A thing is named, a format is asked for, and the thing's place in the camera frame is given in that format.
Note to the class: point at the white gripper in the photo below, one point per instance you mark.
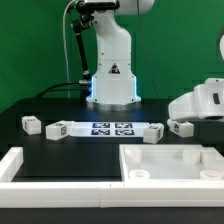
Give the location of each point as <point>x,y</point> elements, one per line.
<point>205,102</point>

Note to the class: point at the white square tabletop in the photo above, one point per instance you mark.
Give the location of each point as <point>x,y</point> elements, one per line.
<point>170,162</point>

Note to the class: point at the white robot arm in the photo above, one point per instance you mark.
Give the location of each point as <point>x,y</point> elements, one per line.
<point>113,86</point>

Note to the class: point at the white U-shaped obstacle fence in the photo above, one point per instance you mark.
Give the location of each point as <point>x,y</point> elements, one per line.
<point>152,193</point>

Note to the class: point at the white fiducial tag sheet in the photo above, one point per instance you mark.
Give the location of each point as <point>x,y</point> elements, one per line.
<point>108,129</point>

